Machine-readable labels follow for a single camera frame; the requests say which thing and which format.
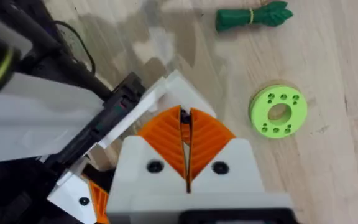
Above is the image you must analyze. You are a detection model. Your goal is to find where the green disc with holes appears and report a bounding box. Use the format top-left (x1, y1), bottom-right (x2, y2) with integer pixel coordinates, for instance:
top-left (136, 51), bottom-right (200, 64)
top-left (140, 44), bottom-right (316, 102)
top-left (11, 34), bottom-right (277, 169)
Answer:
top-left (248, 84), bottom-right (308, 139)

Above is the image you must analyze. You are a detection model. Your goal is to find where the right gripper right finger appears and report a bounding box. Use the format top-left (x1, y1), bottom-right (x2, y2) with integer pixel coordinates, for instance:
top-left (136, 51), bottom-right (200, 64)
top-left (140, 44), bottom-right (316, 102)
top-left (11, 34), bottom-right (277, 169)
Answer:
top-left (189, 107), bottom-right (265, 194)

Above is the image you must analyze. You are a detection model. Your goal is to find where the green toy vegetable bundle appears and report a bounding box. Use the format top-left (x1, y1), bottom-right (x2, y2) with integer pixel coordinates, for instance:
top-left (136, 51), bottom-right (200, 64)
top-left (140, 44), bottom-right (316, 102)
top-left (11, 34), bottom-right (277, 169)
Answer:
top-left (214, 0), bottom-right (294, 32)

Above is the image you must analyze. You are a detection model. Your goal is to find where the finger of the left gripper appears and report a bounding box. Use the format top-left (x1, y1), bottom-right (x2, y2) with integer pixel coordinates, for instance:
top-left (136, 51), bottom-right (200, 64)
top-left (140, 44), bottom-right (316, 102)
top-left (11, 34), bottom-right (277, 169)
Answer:
top-left (99, 69), bottom-right (218, 149)
top-left (47, 173), bottom-right (111, 224)

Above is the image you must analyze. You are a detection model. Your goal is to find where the thin black cable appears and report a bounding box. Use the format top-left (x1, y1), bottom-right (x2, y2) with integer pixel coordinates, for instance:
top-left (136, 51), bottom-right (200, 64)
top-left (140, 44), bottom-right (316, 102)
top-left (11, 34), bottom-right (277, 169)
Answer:
top-left (53, 19), bottom-right (97, 76)

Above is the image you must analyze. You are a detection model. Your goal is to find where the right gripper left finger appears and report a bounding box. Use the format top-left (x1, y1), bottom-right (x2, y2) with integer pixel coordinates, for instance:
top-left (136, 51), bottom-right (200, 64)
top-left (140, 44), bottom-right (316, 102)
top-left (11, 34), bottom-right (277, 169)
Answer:
top-left (106, 105), bottom-right (189, 216)

